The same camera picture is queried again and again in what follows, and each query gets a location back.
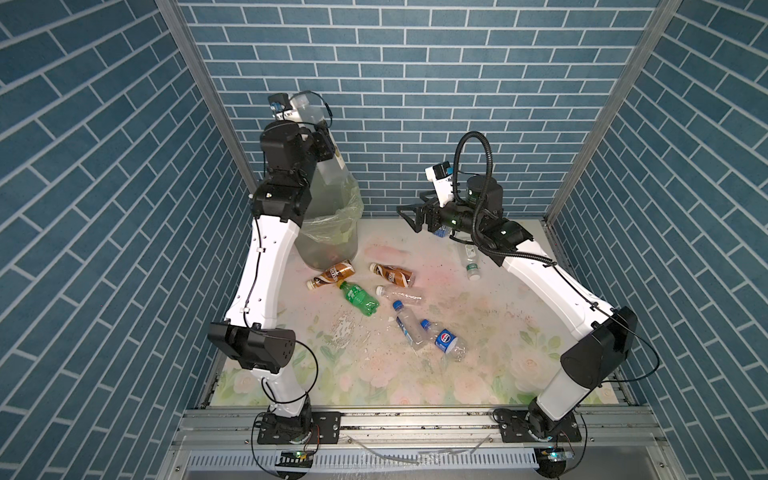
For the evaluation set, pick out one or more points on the blue label Pocari bottle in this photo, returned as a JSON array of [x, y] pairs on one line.
[[442, 232]]

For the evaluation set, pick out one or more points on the brown Nescafe coffee bottle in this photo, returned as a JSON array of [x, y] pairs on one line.
[[396, 275]]

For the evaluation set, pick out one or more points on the aluminium mounting rail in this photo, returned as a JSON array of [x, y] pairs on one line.
[[449, 427]]

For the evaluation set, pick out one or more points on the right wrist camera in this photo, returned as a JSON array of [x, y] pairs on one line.
[[441, 176]]

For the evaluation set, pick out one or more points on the mesh bin with green bag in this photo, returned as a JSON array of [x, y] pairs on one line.
[[329, 232]]

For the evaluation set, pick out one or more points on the Pepsi bottle blue label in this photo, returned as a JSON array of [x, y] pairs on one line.
[[451, 345]]

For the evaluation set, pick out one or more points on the clear bottle green cap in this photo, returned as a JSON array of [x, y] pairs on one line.
[[471, 261]]

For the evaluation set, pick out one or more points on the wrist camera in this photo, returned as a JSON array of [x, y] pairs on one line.
[[280, 105], [441, 176]]

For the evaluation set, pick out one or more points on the crushed clear bottle white cap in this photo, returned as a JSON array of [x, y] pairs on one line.
[[408, 296]]

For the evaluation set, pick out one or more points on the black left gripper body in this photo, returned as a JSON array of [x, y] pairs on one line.
[[315, 149]]

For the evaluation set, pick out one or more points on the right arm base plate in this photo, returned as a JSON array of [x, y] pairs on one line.
[[520, 426]]

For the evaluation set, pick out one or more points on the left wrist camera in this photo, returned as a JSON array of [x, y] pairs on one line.
[[280, 105]]

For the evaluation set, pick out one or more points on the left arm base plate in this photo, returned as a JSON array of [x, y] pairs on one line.
[[321, 427]]

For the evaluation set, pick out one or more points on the square clear tea bottle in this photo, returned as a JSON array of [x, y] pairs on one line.
[[308, 109]]

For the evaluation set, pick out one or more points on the brown coffee bottle near bin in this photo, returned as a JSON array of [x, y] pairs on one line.
[[338, 272]]

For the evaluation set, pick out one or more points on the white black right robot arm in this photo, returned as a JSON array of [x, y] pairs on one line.
[[604, 335]]

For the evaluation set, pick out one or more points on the clear bottle blue cap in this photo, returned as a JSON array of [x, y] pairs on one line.
[[409, 325]]

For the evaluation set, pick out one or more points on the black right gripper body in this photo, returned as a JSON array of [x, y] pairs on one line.
[[455, 217]]

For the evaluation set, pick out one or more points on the green soda bottle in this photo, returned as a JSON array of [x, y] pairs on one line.
[[359, 298]]

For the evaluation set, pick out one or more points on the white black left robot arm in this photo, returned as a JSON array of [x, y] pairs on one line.
[[249, 333]]

